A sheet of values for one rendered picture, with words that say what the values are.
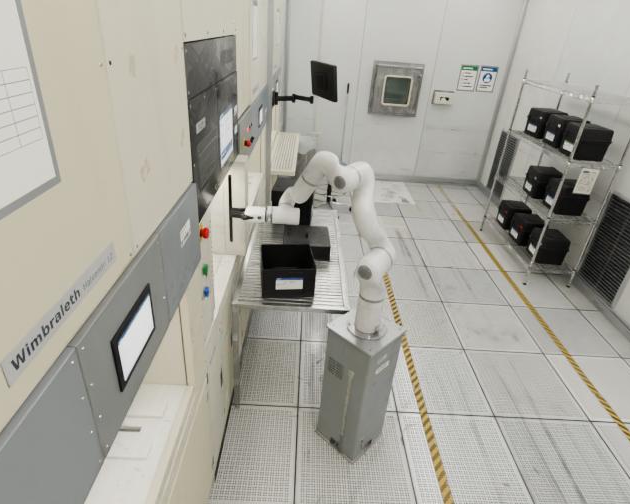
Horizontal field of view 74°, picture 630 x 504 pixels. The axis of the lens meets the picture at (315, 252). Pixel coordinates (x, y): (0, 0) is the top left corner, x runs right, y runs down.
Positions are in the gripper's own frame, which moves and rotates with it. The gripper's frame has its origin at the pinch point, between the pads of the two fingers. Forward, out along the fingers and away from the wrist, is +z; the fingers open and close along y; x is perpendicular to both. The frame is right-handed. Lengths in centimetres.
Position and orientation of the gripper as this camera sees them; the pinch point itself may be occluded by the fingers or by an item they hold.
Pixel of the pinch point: (234, 212)
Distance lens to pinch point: 209.4
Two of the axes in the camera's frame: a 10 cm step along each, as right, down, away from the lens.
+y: -0.1, -4.8, 8.8
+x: 0.7, -8.8, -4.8
